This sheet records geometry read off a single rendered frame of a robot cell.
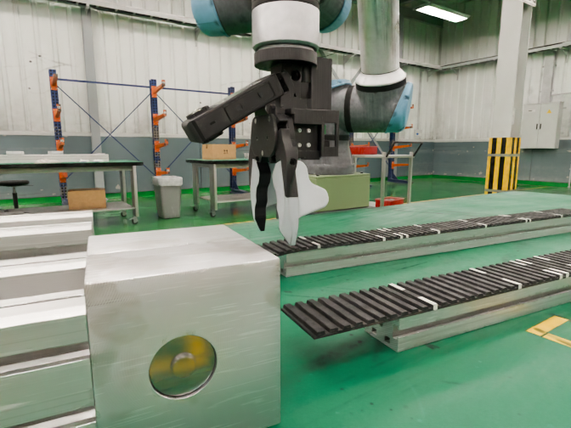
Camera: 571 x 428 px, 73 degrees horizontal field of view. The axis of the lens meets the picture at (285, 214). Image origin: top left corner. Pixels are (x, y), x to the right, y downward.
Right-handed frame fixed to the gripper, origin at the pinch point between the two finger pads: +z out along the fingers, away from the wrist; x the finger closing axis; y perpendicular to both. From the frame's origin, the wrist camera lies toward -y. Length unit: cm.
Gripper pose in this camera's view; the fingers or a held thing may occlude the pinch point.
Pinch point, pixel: (269, 229)
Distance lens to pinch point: 45.9
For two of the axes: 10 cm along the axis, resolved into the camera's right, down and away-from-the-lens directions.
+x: -4.4, -1.5, 8.9
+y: 9.0, -0.7, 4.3
